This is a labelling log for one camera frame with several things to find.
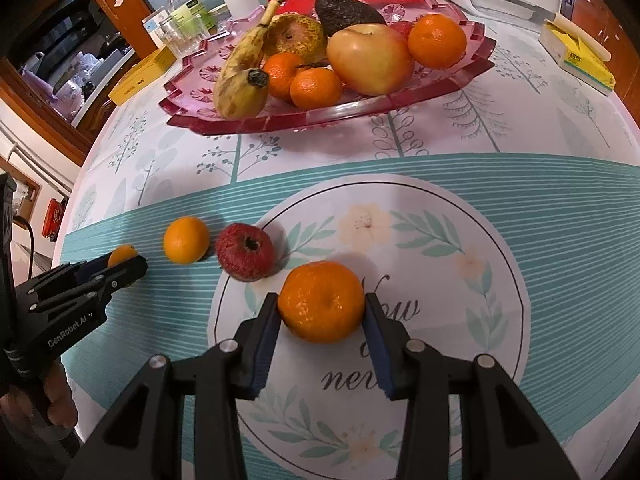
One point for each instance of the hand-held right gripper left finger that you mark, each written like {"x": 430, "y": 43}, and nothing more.
{"x": 265, "y": 345}

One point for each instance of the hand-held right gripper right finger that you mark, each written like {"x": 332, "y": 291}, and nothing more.
{"x": 377, "y": 350}

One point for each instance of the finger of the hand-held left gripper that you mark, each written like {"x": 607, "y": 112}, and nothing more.
{"x": 87, "y": 270}
{"x": 127, "y": 271}

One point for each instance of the tiny orange kumquat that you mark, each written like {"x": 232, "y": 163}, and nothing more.
{"x": 121, "y": 254}

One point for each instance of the small mandarin orange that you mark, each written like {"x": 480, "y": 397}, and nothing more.
{"x": 186, "y": 240}
{"x": 316, "y": 89}

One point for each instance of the large mandarin orange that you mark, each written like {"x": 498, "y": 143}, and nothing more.
{"x": 320, "y": 302}
{"x": 436, "y": 40}

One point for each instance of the spotted yellow banana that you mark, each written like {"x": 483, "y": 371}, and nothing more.
{"x": 240, "y": 75}

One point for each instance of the medium mandarin orange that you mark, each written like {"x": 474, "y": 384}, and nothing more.
{"x": 279, "y": 75}

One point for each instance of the pink glass fruit tray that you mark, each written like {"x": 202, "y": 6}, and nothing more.
{"x": 450, "y": 77}

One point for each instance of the dark brown avocado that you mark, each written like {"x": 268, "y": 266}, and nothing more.
{"x": 345, "y": 10}

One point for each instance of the person's left hand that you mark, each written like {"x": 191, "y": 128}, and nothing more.
{"x": 60, "y": 395}

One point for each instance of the red container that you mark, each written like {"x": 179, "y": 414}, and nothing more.
{"x": 52, "y": 217}

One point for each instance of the wooden kitchen cabinet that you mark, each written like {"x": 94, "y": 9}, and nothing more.
{"x": 45, "y": 110}

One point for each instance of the yellow cardboard box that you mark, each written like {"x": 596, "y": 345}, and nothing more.
{"x": 142, "y": 76}

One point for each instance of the clear glass cup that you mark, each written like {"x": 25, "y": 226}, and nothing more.
{"x": 182, "y": 35}

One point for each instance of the white and blue carton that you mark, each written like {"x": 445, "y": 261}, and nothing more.
{"x": 155, "y": 21}

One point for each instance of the yellow pear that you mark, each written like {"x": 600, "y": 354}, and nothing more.
{"x": 295, "y": 35}

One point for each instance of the yellow-red apple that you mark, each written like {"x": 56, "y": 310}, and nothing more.
{"x": 370, "y": 60}

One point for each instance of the wooden side cabinet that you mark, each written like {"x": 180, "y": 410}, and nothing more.
{"x": 615, "y": 25}

